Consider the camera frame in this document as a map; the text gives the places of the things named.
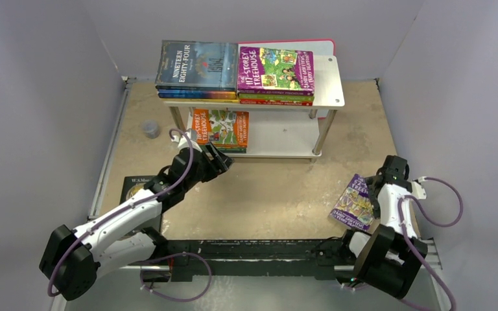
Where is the dark green Treehouse book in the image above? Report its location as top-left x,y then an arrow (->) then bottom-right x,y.
216,146 -> 247,154

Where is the orange Treehouse book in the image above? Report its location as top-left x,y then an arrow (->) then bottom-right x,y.
191,109 -> 250,149

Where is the black Moon Sixpence book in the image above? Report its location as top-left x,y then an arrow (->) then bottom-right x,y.
119,175 -> 162,235

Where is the yellow book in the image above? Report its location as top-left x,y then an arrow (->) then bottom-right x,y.
161,98 -> 240,104

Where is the Nineteen Eighty-Four blue book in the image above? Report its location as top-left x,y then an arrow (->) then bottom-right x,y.
155,40 -> 239,92

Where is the purple Treehouse book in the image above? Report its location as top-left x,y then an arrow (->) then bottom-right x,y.
329,174 -> 375,231

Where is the Jane Eyre book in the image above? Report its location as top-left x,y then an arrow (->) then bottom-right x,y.
157,89 -> 237,100

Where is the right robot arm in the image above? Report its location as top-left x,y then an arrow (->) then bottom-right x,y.
338,155 -> 428,299

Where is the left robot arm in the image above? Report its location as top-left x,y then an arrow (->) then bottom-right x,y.
39,143 -> 233,301

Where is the small clear plastic cup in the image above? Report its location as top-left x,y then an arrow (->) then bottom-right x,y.
140,120 -> 160,139

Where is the white two-tier metal shelf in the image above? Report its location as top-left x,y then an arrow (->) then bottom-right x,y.
162,55 -> 345,159

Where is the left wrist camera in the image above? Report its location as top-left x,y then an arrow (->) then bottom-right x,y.
173,129 -> 202,152

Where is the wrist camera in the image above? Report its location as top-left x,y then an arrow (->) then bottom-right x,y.
410,176 -> 427,200
173,129 -> 202,152

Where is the black aluminium base frame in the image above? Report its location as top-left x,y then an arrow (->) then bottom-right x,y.
108,231 -> 356,283

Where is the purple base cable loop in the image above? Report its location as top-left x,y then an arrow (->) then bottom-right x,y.
140,252 -> 213,303

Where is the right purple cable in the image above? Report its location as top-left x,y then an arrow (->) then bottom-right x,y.
397,176 -> 465,311

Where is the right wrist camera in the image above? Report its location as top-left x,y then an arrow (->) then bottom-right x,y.
410,176 -> 427,200

